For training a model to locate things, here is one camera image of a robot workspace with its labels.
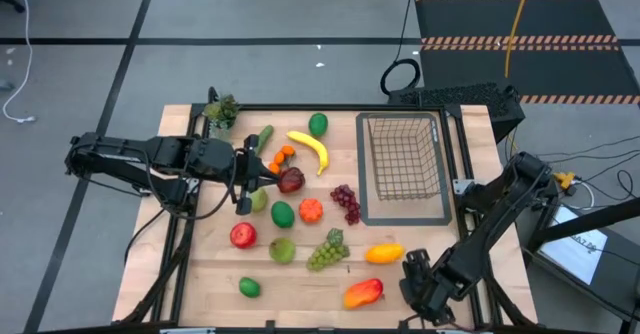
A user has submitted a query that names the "dark green avocado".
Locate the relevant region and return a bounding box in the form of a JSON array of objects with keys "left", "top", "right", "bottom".
[{"left": 307, "top": 112, "right": 330, "bottom": 138}]

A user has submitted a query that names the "pale green succulent plant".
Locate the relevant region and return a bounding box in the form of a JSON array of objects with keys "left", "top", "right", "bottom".
[{"left": 208, "top": 121, "right": 234, "bottom": 141}]

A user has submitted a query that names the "metal wire basket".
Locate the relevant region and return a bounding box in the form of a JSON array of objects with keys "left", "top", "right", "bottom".
[{"left": 366, "top": 115, "right": 444, "bottom": 202}]

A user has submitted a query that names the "yellow plug connector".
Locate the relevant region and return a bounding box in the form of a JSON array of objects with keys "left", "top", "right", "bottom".
[{"left": 552, "top": 171, "right": 577, "bottom": 191}]

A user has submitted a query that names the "red orange mango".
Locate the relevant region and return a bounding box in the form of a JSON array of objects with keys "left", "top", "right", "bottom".
[{"left": 342, "top": 277, "right": 385, "bottom": 310}]

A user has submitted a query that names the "green cucumber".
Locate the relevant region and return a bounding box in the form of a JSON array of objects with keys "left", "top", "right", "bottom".
[{"left": 253, "top": 124, "right": 275, "bottom": 156}]

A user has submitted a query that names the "purple grape bunch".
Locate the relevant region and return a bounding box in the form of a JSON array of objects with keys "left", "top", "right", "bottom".
[{"left": 329, "top": 183, "right": 362, "bottom": 226}]

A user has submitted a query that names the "small bright green lime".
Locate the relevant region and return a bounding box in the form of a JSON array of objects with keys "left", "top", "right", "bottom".
[{"left": 237, "top": 276, "right": 262, "bottom": 299}]

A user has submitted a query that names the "black aluminium table frame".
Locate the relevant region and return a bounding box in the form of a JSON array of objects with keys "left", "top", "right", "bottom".
[{"left": 119, "top": 102, "right": 540, "bottom": 331}]

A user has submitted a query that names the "small light green pear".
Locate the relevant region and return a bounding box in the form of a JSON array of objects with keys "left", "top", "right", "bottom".
[{"left": 248, "top": 187, "right": 270, "bottom": 214}]

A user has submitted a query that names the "large green pear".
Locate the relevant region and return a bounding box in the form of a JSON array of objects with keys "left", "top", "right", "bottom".
[{"left": 268, "top": 237, "right": 297, "bottom": 265}]

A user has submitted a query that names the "bright red apple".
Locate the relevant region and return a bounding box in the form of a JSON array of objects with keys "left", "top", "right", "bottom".
[{"left": 229, "top": 221, "right": 258, "bottom": 250}]

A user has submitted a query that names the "orange tangerine cluster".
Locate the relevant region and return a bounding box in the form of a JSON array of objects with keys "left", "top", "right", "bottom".
[{"left": 267, "top": 144, "right": 297, "bottom": 176}]

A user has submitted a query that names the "spiky green potted plant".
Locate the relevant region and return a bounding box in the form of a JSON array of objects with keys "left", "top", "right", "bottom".
[{"left": 202, "top": 93, "right": 241, "bottom": 130}]

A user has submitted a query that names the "dark red apple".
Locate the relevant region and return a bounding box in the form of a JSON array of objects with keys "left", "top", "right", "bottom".
[{"left": 276, "top": 166, "right": 307, "bottom": 195}]

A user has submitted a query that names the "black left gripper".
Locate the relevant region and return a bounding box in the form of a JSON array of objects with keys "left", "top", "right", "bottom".
[{"left": 192, "top": 134, "right": 280, "bottom": 216}]

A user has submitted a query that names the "small orange pumpkin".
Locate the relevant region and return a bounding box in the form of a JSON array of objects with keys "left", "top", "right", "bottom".
[{"left": 298, "top": 197, "right": 325, "bottom": 224}]

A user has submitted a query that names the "yellow banana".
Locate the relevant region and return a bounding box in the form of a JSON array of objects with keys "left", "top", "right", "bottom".
[{"left": 285, "top": 130, "right": 331, "bottom": 177}]

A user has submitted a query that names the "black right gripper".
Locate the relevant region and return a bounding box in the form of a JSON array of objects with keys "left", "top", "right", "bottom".
[{"left": 399, "top": 249, "right": 459, "bottom": 325}]

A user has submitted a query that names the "black coiled hanging cable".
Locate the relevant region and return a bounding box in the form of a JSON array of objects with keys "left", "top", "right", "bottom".
[{"left": 378, "top": 0, "right": 422, "bottom": 97}]

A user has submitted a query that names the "yellow mango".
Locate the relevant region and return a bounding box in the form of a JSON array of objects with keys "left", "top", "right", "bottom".
[{"left": 364, "top": 242, "right": 406, "bottom": 266}]

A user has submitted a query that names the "yellow hanging cable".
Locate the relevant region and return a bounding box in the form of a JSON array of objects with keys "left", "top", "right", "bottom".
[{"left": 503, "top": 0, "right": 536, "bottom": 79}]

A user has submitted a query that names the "black perforated computer case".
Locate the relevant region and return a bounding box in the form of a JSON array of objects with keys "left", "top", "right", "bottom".
[{"left": 387, "top": 81, "right": 526, "bottom": 143}]

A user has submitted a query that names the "white floor cable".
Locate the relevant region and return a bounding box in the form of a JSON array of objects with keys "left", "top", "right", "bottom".
[{"left": 1, "top": 0, "right": 37, "bottom": 124}]

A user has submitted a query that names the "black hazard-striped floor mat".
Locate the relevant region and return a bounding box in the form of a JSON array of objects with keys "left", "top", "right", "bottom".
[{"left": 413, "top": 0, "right": 640, "bottom": 106}]

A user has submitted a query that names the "dark green round melon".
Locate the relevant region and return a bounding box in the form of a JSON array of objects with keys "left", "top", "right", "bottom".
[{"left": 270, "top": 200, "right": 296, "bottom": 229}]

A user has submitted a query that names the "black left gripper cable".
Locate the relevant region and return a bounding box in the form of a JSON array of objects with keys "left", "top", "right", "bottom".
[{"left": 144, "top": 148, "right": 239, "bottom": 221}]

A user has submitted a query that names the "green grape bunch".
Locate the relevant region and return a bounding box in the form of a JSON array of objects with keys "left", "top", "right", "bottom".
[{"left": 305, "top": 227, "right": 351, "bottom": 273}]

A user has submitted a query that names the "black table base cable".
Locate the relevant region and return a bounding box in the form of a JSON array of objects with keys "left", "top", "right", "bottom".
[{"left": 123, "top": 207, "right": 167, "bottom": 265}]

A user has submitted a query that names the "wire mesh basket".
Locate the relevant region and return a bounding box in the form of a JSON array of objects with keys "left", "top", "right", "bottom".
[{"left": 355, "top": 112, "right": 453, "bottom": 227}]

